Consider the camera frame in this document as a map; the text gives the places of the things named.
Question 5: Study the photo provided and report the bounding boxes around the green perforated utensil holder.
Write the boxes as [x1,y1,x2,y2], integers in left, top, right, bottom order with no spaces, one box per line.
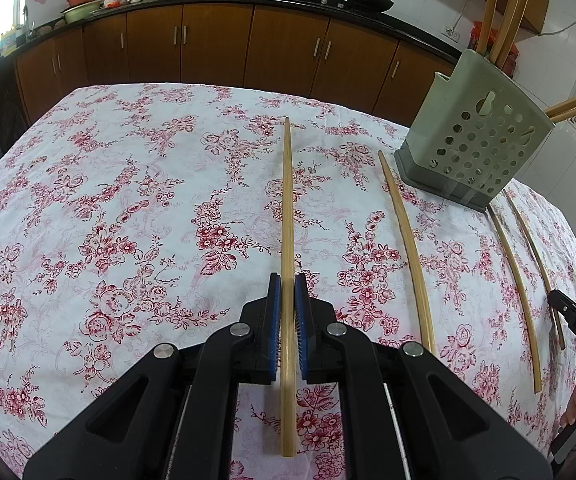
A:
[394,50,554,212]

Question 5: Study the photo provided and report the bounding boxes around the green and red basins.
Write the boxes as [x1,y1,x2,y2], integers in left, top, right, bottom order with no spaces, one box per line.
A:
[62,0,102,24]

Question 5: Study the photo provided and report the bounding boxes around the brown lower kitchen cabinets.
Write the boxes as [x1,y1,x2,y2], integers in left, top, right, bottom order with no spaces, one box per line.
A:
[13,0,459,125]

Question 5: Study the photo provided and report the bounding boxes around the white wall socket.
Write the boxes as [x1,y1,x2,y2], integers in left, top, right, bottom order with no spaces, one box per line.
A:
[444,28,460,42]

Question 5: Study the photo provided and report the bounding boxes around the red and green thermos group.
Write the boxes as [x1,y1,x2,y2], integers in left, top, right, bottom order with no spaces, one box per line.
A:
[468,21,519,78]

